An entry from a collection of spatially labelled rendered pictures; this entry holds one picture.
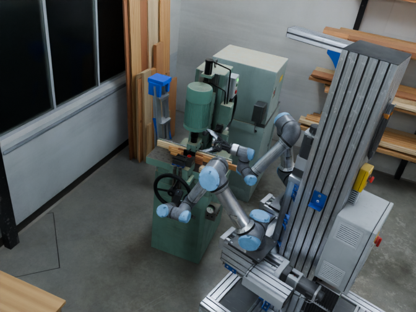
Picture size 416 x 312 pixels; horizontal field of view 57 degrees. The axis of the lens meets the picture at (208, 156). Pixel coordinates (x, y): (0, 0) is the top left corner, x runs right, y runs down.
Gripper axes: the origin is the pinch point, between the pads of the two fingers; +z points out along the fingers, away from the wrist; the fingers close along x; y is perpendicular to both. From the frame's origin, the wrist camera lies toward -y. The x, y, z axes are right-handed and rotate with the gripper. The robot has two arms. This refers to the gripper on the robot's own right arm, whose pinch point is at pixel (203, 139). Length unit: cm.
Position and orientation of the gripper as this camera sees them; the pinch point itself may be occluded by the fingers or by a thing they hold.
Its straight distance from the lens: 258.5
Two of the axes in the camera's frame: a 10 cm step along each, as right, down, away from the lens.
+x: -2.3, 9.4, 2.5
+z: -9.3, -2.9, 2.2
